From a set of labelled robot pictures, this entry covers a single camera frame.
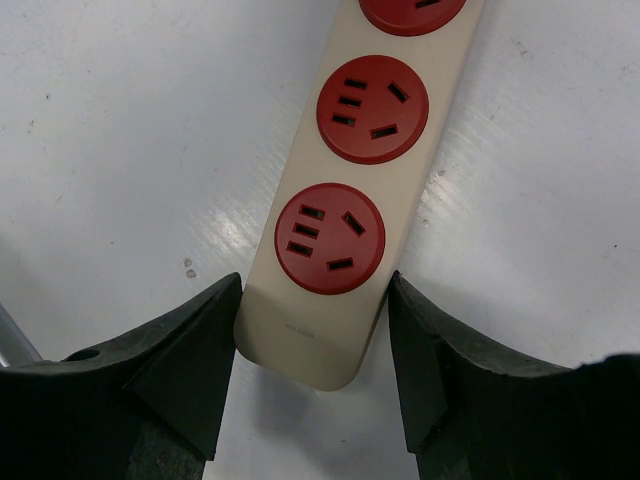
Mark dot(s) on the beige red power strip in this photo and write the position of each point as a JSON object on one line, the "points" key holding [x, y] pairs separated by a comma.
{"points": [[349, 189]]}

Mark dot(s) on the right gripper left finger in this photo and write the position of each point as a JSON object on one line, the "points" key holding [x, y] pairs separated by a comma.
{"points": [[147, 404]]}

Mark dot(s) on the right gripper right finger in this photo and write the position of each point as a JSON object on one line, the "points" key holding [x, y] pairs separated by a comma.
{"points": [[473, 408]]}

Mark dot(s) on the aluminium front rail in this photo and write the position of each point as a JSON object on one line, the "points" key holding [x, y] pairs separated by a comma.
{"points": [[15, 348]]}

